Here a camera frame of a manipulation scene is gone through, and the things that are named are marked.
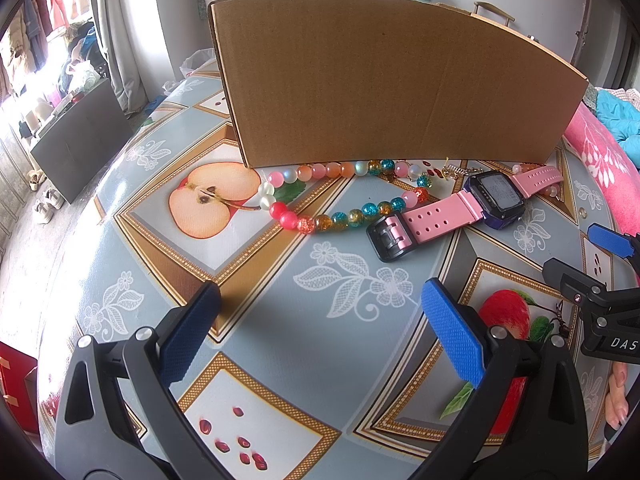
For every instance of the brown cardboard box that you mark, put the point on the brown cardboard box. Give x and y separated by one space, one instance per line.
390 80

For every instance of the dark grey cabinet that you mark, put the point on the dark grey cabinet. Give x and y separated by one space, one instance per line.
80 145

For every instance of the blue jacket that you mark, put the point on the blue jacket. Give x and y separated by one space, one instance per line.
620 120

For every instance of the white plastic bag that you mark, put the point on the white plastic bag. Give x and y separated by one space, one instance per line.
197 62

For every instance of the pile of clothes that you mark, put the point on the pile of clothes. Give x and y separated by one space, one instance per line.
82 55

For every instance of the hanging coats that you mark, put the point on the hanging coats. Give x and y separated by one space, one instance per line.
30 25

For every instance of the pink floral blanket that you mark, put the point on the pink floral blanket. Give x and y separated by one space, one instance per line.
600 155

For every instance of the pair of white shoes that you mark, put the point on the pair of white shoes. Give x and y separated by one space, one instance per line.
47 205

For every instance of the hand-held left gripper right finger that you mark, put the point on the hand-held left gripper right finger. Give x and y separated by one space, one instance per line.
452 330

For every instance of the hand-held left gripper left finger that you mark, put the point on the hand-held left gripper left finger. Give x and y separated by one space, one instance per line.
192 330

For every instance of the pair of beige sandals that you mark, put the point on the pair of beige sandals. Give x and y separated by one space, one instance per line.
36 180

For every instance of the person's right hand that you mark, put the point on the person's right hand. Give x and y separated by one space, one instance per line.
616 395

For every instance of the wooden chair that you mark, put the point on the wooden chair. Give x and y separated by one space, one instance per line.
492 10

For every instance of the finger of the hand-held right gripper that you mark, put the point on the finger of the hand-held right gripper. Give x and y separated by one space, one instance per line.
610 240
575 285

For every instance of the red paper bag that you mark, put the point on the red paper bag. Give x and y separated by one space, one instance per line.
17 385

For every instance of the grey curtain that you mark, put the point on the grey curtain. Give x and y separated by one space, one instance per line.
125 35

